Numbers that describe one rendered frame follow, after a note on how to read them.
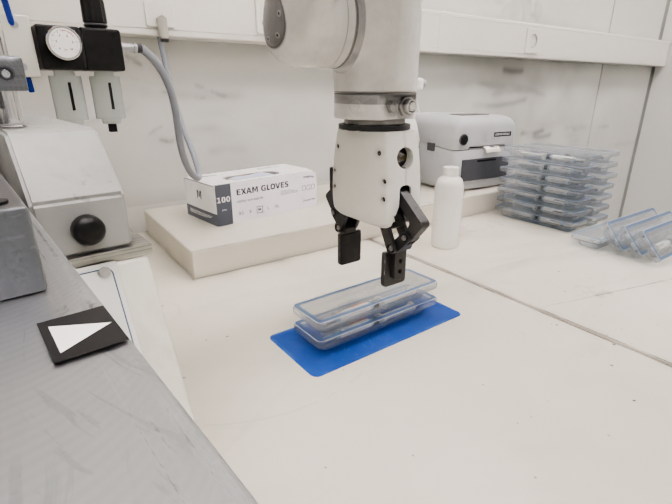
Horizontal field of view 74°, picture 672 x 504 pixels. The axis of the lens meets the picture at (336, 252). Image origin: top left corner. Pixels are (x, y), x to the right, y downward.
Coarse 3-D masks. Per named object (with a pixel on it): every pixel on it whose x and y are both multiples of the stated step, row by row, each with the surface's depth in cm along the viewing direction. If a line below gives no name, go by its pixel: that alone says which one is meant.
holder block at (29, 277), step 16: (0, 176) 16; (0, 192) 13; (0, 208) 12; (16, 208) 12; (0, 224) 12; (16, 224) 12; (0, 240) 12; (16, 240) 12; (32, 240) 12; (0, 256) 12; (16, 256) 12; (32, 256) 12; (0, 272) 12; (16, 272) 12; (32, 272) 12; (0, 288) 12; (16, 288) 12; (32, 288) 12
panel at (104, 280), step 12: (96, 264) 27; (108, 264) 27; (84, 276) 26; (96, 276) 27; (108, 276) 27; (96, 288) 27; (108, 288) 27; (120, 288) 27; (108, 300) 27; (120, 300) 27; (120, 312) 27; (120, 324) 27; (132, 324) 28; (132, 336) 27
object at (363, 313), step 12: (420, 288) 55; (432, 288) 56; (384, 300) 52; (396, 300) 53; (408, 300) 56; (300, 312) 49; (360, 312) 49; (372, 312) 52; (312, 324) 47; (324, 324) 47; (336, 324) 48; (348, 324) 51
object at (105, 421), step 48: (48, 240) 17; (48, 288) 13; (0, 336) 10; (0, 384) 9; (48, 384) 9; (96, 384) 9; (144, 384) 9; (0, 432) 8; (48, 432) 8; (96, 432) 8; (144, 432) 8; (192, 432) 8; (0, 480) 7; (48, 480) 7; (96, 480) 7; (144, 480) 7; (192, 480) 7
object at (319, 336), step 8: (424, 296) 58; (432, 296) 58; (408, 304) 55; (416, 304) 55; (384, 312) 53; (392, 312) 53; (360, 320) 52; (368, 320) 52; (376, 320) 52; (304, 328) 50; (312, 328) 50; (344, 328) 50; (352, 328) 50; (312, 336) 48; (320, 336) 48; (328, 336) 48
